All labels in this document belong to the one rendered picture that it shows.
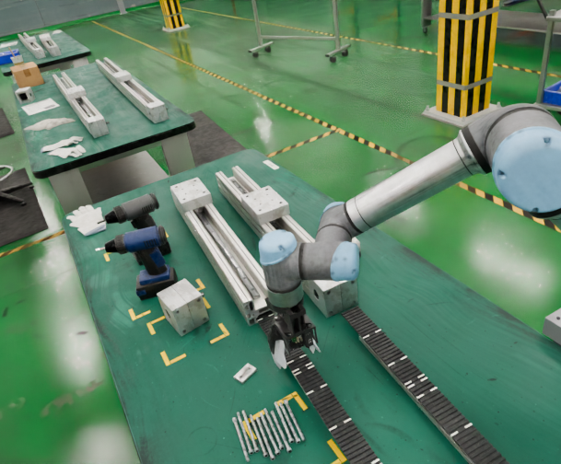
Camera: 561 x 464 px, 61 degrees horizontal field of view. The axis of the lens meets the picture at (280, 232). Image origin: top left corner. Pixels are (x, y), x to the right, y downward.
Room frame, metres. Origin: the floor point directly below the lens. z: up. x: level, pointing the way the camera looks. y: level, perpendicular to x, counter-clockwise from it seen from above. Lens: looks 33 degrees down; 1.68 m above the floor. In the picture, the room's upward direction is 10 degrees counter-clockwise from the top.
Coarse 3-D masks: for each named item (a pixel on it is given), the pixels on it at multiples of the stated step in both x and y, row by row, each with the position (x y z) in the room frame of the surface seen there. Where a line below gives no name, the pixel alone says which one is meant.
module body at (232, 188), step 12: (228, 180) 1.68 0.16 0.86; (240, 180) 1.71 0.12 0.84; (252, 180) 1.64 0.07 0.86; (228, 192) 1.63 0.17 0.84; (240, 192) 1.56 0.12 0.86; (240, 204) 1.51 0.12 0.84; (288, 216) 1.34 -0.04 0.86; (252, 228) 1.42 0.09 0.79; (264, 228) 1.29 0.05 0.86; (276, 228) 1.32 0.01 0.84; (288, 228) 1.30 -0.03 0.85; (300, 228) 1.25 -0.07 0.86; (300, 240) 1.22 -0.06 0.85; (312, 240) 1.18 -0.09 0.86
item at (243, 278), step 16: (208, 208) 1.49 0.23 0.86; (192, 224) 1.42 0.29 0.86; (208, 224) 1.43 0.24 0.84; (224, 224) 1.36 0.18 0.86; (208, 240) 1.28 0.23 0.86; (224, 240) 1.33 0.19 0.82; (208, 256) 1.27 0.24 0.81; (224, 256) 1.24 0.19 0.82; (240, 256) 1.17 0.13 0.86; (224, 272) 1.10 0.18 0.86; (240, 272) 1.12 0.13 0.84; (256, 272) 1.07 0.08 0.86; (240, 288) 1.01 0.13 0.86; (256, 288) 1.05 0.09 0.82; (240, 304) 0.98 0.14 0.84; (256, 304) 0.99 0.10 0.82; (256, 320) 0.96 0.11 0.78
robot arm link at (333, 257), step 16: (320, 240) 0.78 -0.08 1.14; (336, 240) 0.76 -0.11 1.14; (304, 256) 0.74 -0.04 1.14; (320, 256) 0.73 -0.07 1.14; (336, 256) 0.72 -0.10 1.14; (352, 256) 0.71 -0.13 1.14; (304, 272) 0.72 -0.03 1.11; (320, 272) 0.71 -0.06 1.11; (336, 272) 0.71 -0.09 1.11; (352, 272) 0.70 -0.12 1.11
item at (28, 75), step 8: (24, 64) 4.59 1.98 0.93; (32, 64) 4.51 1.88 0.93; (16, 72) 4.33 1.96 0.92; (24, 72) 4.35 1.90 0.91; (32, 72) 4.38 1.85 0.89; (40, 72) 4.41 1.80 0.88; (16, 80) 4.40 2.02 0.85; (24, 80) 4.34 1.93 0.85; (32, 80) 4.37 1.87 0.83; (40, 80) 4.39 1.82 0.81
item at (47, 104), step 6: (12, 42) 7.36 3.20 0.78; (42, 102) 3.74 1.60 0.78; (48, 102) 3.71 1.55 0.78; (54, 102) 3.68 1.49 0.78; (24, 108) 3.67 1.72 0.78; (30, 108) 3.64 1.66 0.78; (36, 108) 3.61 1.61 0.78; (42, 108) 3.58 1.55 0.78; (48, 108) 3.55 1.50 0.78; (30, 114) 3.47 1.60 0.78
